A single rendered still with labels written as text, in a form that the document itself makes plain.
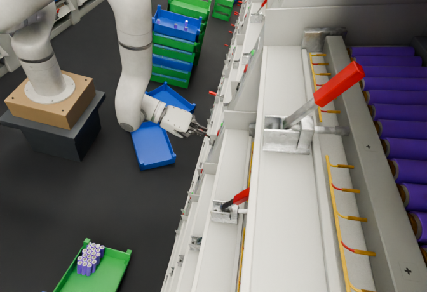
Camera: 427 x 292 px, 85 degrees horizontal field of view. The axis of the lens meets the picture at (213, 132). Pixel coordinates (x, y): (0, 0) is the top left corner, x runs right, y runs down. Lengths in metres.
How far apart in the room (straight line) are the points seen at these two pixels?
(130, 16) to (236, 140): 0.39
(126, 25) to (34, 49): 0.50
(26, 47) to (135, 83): 0.46
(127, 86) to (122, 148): 0.76
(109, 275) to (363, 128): 1.12
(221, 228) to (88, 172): 1.11
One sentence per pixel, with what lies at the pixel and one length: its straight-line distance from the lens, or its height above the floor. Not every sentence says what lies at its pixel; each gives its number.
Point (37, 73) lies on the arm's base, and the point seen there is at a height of 0.52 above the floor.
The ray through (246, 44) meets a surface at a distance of 0.77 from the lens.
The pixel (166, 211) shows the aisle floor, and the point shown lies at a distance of 1.30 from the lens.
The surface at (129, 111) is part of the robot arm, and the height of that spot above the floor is 0.65.
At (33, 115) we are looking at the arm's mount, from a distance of 1.27.
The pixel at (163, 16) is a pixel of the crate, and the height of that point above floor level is 0.41.
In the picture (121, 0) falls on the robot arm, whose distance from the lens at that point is 0.64.
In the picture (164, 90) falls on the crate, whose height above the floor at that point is 0.01.
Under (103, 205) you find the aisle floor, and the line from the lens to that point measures 1.32.
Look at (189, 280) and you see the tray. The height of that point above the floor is 0.68.
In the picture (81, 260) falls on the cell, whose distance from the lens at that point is 1.18.
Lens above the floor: 1.22
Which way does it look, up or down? 49 degrees down
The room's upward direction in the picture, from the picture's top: 22 degrees clockwise
